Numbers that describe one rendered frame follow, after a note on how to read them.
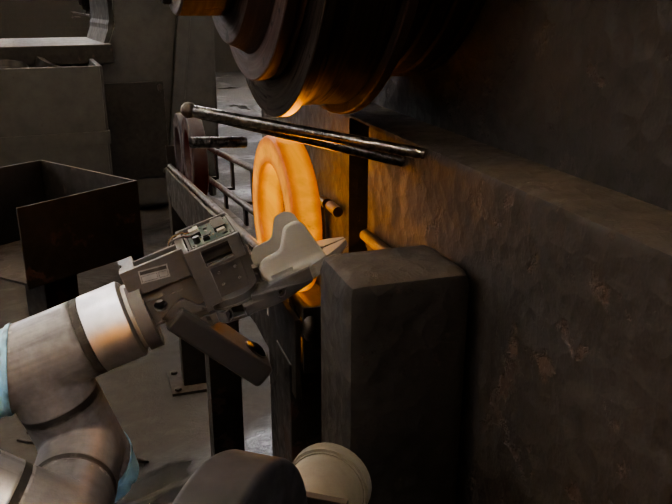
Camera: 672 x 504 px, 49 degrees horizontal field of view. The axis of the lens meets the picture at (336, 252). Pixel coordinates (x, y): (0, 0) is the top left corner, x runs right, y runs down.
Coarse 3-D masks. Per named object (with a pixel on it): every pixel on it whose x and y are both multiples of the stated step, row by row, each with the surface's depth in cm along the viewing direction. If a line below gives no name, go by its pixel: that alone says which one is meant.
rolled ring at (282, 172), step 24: (264, 144) 85; (288, 144) 81; (264, 168) 88; (288, 168) 78; (312, 168) 79; (264, 192) 91; (288, 192) 78; (312, 192) 78; (264, 216) 92; (312, 216) 78; (264, 240) 91
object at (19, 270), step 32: (0, 192) 126; (32, 192) 131; (64, 192) 129; (96, 192) 111; (128, 192) 115; (0, 224) 127; (32, 224) 103; (64, 224) 107; (96, 224) 112; (128, 224) 117; (0, 256) 120; (32, 256) 104; (64, 256) 108; (96, 256) 113; (128, 256) 118; (32, 288) 105; (64, 288) 119
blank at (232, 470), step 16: (208, 464) 35; (224, 464) 35; (240, 464) 35; (256, 464) 35; (272, 464) 36; (288, 464) 38; (192, 480) 34; (208, 480) 34; (224, 480) 34; (240, 480) 34; (256, 480) 34; (272, 480) 36; (288, 480) 38; (176, 496) 33; (192, 496) 33; (208, 496) 33; (224, 496) 33; (240, 496) 33; (256, 496) 34; (272, 496) 36; (288, 496) 38; (304, 496) 41
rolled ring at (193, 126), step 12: (192, 120) 158; (192, 132) 156; (204, 132) 157; (192, 156) 155; (204, 156) 155; (192, 168) 156; (204, 168) 156; (192, 180) 158; (204, 180) 157; (204, 192) 160
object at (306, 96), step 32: (320, 0) 54; (352, 0) 55; (384, 0) 55; (320, 32) 55; (352, 32) 57; (384, 32) 58; (288, 64) 64; (320, 64) 58; (352, 64) 61; (256, 96) 78; (288, 96) 65; (320, 96) 66; (352, 96) 68
